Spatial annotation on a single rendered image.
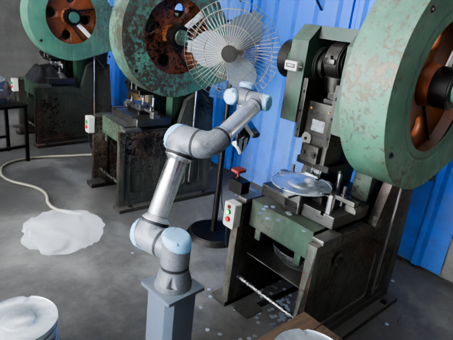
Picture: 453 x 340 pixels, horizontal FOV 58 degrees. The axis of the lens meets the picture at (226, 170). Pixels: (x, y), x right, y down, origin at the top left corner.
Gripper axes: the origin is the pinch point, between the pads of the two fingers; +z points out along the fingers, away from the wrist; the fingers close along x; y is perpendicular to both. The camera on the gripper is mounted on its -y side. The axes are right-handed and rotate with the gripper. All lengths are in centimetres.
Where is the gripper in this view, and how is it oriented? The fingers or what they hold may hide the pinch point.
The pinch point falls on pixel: (240, 152)
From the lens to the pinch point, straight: 211.2
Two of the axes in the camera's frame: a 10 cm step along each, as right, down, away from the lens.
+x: -7.5, 1.5, -6.4
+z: -1.1, 9.3, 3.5
